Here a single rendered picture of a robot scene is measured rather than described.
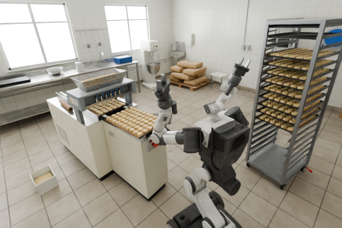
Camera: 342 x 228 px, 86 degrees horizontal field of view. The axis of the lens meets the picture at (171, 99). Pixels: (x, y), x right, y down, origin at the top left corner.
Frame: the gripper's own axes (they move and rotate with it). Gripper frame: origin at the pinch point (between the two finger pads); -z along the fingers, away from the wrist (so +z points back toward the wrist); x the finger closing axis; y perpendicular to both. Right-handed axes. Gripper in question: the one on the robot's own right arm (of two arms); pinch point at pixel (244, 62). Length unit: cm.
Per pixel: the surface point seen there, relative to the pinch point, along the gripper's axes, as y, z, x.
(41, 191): 15, 224, 137
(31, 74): 263, 227, 287
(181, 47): 517, 111, -48
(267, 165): 26, 110, -115
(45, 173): 43, 232, 148
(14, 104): 231, 292, 302
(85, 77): 78, 93, 126
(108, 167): 38, 187, 71
